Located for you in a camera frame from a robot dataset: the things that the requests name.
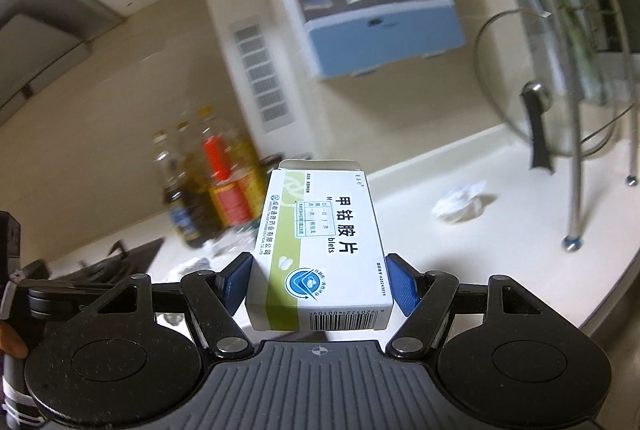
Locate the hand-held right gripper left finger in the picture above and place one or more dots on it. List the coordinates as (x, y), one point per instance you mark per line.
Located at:
(237, 282)

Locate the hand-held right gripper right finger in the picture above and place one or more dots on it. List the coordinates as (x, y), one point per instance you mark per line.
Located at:
(402, 285)

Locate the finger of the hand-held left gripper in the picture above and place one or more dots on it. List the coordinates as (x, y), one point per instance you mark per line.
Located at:
(60, 300)

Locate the white and green medicine box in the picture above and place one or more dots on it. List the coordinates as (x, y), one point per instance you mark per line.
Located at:
(325, 235)

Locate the white tissue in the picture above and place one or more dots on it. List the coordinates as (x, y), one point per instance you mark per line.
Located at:
(457, 205)

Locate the person's left hand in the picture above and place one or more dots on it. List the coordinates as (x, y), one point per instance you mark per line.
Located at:
(10, 342)

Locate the clear plastic wrap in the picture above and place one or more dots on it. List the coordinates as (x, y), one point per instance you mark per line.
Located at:
(192, 266)

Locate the large dark oil bottle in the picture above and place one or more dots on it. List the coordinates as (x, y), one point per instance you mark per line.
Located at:
(197, 210)

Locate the black gas stove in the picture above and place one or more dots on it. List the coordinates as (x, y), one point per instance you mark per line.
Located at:
(140, 255)

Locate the slim dark sauce bottle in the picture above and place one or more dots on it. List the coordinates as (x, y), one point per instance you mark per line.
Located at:
(167, 195)

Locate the green lidded jar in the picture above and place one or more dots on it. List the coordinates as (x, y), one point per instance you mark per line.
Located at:
(270, 165)

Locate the metal dish rack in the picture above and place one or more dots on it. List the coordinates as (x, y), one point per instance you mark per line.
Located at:
(577, 190)

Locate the grey range hood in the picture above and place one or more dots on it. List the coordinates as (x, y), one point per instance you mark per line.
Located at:
(40, 35)

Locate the white wall vent grille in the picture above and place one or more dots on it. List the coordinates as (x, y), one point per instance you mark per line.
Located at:
(260, 75)

